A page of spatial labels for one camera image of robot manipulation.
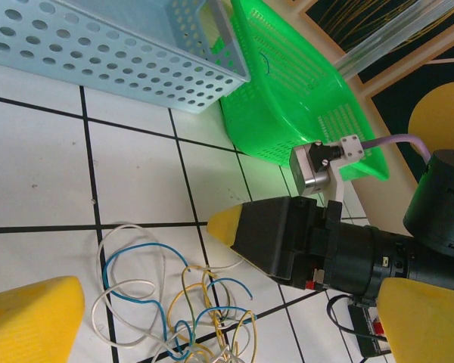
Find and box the black case with orange bits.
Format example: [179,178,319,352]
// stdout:
[347,302,394,359]

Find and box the aluminium frame post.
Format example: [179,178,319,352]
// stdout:
[334,0,454,80]

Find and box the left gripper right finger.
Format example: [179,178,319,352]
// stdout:
[378,276,454,363]

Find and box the light blue plastic basket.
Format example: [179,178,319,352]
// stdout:
[0,0,252,116]

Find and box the green plastic basket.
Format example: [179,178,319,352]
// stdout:
[211,0,390,182]

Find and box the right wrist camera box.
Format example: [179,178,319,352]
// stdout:
[289,134,366,207]

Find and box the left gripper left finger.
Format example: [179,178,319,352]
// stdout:
[0,275,86,363]

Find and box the thin yellow cable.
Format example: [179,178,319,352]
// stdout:
[202,266,258,363]
[165,264,235,363]

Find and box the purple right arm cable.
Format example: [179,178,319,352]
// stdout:
[361,134,433,164]

